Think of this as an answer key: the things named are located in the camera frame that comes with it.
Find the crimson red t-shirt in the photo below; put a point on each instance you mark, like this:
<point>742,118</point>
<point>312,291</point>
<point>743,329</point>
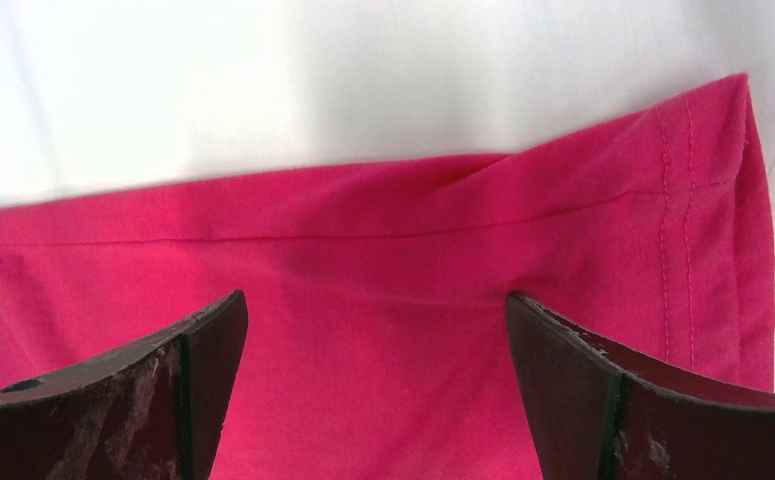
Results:
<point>376,346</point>

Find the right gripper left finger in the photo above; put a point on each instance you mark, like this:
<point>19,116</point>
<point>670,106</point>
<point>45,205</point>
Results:
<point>153,408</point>

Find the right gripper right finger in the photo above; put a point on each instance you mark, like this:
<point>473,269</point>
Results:
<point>598,409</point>

